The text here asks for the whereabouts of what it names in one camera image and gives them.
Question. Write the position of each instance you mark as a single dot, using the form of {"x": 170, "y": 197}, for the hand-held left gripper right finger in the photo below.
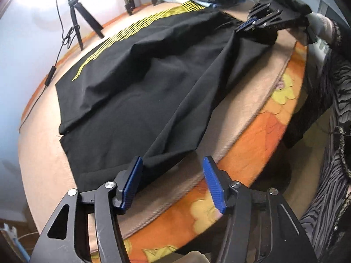
{"x": 215, "y": 189}

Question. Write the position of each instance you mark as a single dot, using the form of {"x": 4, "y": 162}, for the black pants with yellow stripes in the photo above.
{"x": 153, "y": 87}

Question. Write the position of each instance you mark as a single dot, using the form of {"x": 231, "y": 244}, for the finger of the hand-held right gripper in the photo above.
{"x": 262, "y": 9}
{"x": 248, "y": 25}

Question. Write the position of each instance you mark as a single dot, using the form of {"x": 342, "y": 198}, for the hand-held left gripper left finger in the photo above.
{"x": 133, "y": 183}

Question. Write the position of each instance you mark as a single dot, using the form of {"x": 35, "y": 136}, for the small black tripod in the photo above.
{"x": 73, "y": 13}

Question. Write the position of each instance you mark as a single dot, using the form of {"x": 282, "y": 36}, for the person's right hand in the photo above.
{"x": 319, "y": 26}

